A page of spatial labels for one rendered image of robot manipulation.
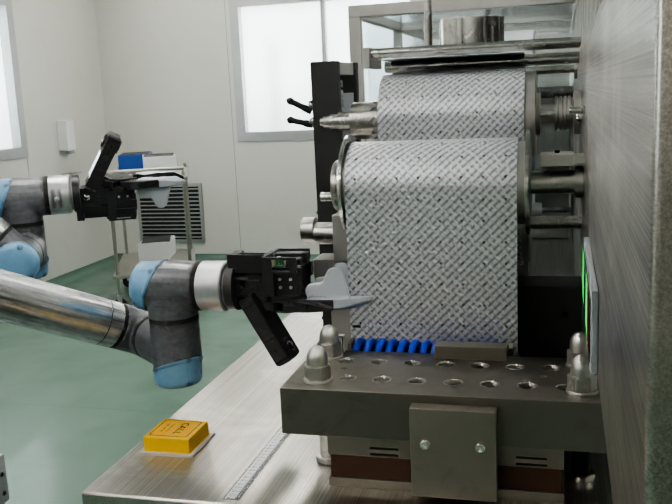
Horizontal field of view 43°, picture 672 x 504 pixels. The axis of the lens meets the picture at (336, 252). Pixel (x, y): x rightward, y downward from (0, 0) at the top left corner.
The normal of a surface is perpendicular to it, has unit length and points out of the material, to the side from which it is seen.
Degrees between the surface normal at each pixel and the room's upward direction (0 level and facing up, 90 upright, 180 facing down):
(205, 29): 90
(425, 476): 90
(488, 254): 90
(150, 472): 0
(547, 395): 0
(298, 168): 90
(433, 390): 0
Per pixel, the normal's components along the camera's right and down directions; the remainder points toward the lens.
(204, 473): -0.04, -0.98
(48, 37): 0.97, 0.00
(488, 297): -0.26, 0.19
